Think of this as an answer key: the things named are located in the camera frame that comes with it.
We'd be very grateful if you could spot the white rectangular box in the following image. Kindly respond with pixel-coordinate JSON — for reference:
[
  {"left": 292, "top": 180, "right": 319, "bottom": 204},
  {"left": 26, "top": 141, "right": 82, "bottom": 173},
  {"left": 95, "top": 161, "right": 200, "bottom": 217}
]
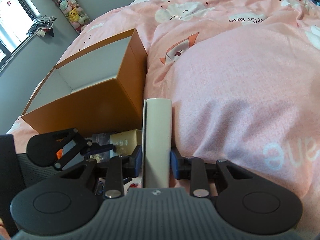
[{"left": 142, "top": 98, "right": 172, "bottom": 188}]

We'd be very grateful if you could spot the illustrated card box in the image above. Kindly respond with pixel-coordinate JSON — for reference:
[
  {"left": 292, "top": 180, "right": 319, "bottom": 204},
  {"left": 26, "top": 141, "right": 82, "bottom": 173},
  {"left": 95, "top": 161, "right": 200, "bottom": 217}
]
[{"left": 86, "top": 133, "right": 111, "bottom": 146}]

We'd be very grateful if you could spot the orange crochet fruit toy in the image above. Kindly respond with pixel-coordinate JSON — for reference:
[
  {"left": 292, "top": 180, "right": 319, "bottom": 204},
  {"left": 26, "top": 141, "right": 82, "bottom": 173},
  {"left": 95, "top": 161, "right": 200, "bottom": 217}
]
[{"left": 56, "top": 149, "right": 63, "bottom": 159}]

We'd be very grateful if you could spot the brown gold small box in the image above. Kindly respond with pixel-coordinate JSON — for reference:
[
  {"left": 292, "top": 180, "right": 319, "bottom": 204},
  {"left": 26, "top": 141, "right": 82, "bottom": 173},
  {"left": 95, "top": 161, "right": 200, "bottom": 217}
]
[{"left": 110, "top": 129, "right": 142, "bottom": 155}]

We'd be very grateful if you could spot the orange cardboard box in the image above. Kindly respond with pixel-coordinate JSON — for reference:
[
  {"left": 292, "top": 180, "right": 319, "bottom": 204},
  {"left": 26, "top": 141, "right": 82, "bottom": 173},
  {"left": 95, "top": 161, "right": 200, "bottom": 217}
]
[{"left": 22, "top": 29, "right": 147, "bottom": 137}]

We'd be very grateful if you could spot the pink patterned bed duvet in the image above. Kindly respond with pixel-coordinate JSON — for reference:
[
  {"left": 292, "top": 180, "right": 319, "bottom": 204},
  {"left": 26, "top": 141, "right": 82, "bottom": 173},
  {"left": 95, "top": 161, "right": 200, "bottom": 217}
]
[{"left": 0, "top": 0, "right": 320, "bottom": 240}]

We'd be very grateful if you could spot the clothes pile on windowsill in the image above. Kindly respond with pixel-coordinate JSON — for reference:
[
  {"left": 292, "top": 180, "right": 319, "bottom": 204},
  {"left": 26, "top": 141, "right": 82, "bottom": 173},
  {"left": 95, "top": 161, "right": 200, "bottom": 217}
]
[{"left": 27, "top": 15, "right": 56, "bottom": 37}]

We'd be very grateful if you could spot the tube of plush toys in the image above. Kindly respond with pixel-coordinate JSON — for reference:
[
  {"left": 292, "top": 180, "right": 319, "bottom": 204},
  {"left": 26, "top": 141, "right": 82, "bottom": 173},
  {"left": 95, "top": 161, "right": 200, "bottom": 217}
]
[{"left": 52, "top": 0, "right": 89, "bottom": 34}]

